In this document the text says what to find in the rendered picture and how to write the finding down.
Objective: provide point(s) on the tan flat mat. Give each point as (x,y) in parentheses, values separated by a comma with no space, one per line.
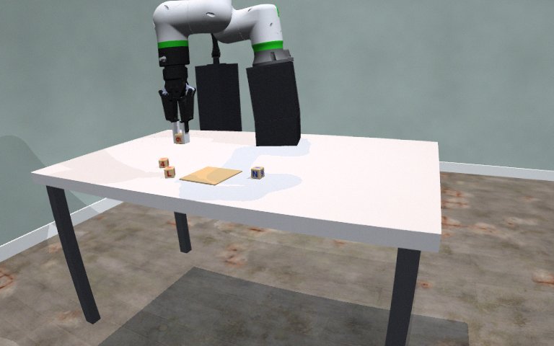
(211,175)

